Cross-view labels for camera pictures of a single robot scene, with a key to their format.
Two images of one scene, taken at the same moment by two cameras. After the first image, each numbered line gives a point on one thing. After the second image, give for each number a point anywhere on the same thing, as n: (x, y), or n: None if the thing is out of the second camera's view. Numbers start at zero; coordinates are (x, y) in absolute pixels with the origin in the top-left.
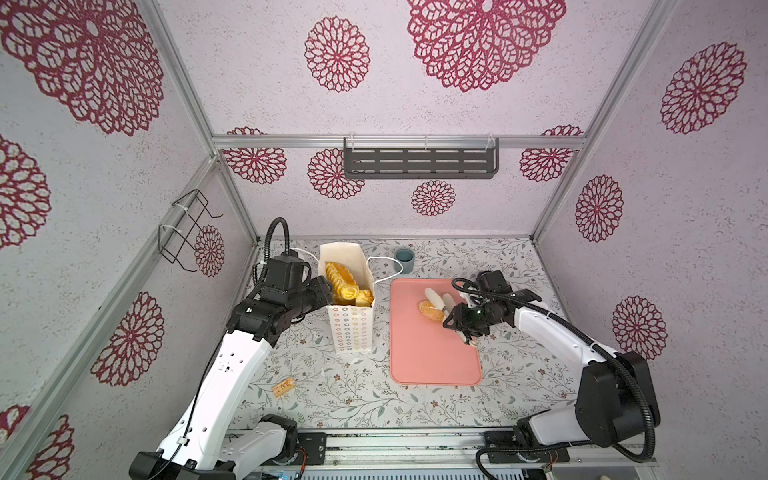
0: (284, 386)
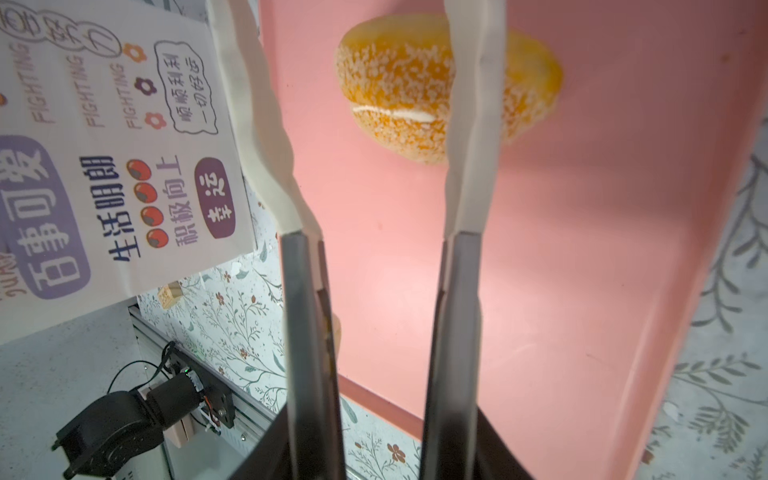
0: (168, 293)
